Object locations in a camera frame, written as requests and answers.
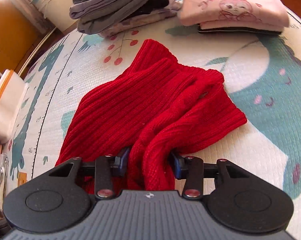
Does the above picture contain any white orange storage box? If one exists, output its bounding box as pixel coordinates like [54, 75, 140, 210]
[0, 69, 29, 144]

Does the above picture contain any red knit sweater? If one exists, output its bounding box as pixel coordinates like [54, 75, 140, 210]
[57, 39, 247, 192]

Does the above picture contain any grey folded clothes stack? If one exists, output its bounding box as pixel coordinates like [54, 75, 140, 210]
[69, 0, 182, 37]

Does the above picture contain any pink folded bunny sweatshirt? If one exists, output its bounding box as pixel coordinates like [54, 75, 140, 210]
[178, 0, 290, 33]

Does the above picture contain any cartoon animal play mat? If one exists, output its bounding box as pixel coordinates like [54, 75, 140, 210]
[1, 0, 301, 240]

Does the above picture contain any white plastic bucket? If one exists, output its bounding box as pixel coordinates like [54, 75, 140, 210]
[31, 0, 76, 32]

